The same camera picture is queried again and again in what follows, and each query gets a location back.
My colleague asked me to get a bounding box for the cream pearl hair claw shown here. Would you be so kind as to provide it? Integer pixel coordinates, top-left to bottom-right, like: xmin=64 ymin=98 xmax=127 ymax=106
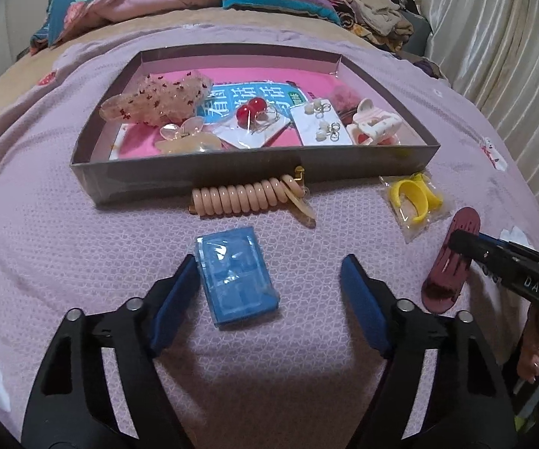
xmin=154 ymin=114 xmax=223 ymax=155

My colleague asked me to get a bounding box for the cream curtain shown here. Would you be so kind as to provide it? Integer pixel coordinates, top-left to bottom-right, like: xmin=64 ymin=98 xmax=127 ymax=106
xmin=419 ymin=0 xmax=539 ymax=207

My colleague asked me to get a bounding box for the maroon hair clip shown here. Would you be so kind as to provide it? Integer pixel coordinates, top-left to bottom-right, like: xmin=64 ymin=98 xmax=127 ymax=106
xmin=421 ymin=207 xmax=481 ymax=314

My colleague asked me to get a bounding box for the teal and pink quilt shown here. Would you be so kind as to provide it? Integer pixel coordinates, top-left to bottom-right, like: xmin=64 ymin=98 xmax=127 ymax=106
xmin=30 ymin=0 xmax=235 ymax=54

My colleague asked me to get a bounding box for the purple printed blanket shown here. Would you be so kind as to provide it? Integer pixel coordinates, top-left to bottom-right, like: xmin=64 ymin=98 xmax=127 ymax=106
xmin=0 ymin=25 xmax=539 ymax=449

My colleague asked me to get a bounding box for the grey cardboard box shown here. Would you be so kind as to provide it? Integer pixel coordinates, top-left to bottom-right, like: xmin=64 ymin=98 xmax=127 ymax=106
xmin=70 ymin=43 xmax=441 ymax=205

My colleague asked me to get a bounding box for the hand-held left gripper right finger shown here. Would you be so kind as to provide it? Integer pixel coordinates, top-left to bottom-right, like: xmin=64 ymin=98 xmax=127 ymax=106
xmin=341 ymin=253 xmax=518 ymax=449

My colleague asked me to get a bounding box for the white claw hair clip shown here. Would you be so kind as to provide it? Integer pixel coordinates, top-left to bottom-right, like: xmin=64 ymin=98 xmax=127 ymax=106
xmin=346 ymin=98 xmax=401 ymax=146

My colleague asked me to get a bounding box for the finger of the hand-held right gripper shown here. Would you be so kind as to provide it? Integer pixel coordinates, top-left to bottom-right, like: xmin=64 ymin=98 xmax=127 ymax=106
xmin=449 ymin=229 xmax=539 ymax=310
xmin=479 ymin=233 xmax=539 ymax=282

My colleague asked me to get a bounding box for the beige dotted bow hair clip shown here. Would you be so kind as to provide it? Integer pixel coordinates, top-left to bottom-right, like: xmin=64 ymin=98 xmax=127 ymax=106
xmin=100 ymin=69 xmax=214 ymax=127

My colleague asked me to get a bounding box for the blue plastic box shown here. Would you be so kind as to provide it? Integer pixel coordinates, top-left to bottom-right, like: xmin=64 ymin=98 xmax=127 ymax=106
xmin=193 ymin=227 xmax=282 ymax=329

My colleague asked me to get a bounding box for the peach coil hair tie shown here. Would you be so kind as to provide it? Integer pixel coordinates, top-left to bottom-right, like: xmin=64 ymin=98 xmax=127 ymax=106
xmin=190 ymin=173 xmax=318 ymax=229

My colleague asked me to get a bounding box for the red cherry earrings card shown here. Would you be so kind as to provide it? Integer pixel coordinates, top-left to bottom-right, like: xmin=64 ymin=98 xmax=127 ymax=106
xmin=215 ymin=97 xmax=293 ymax=150

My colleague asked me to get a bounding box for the pink felt hair clip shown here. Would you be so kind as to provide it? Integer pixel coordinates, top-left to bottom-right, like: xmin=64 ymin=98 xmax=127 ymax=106
xmin=330 ymin=86 xmax=361 ymax=117

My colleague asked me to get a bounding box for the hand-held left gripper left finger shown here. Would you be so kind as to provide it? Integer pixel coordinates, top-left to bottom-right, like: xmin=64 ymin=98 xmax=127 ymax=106
xmin=21 ymin=255 xmax=200 ymax=449

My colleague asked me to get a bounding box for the striped folded blanket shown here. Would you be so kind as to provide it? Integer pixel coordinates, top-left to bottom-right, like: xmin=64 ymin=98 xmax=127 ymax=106
xmin=223 ymin=0 xmax=345 ymax=26

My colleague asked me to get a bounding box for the yellow ring packet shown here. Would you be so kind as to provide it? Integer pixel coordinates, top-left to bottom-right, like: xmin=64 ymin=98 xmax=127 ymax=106
xmin=378 ymin=171 xmax=452 ymax=244

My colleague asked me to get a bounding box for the white flower earrings card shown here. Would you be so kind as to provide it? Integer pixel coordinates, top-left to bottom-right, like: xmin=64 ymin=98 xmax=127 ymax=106
xmin=290 ymin=98 xmax=354 ymax=147

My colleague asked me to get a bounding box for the pile of clothes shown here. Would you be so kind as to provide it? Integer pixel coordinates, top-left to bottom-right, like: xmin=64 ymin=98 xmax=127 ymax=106
xmin=295 ymin=0 xmax=448 ymax=80

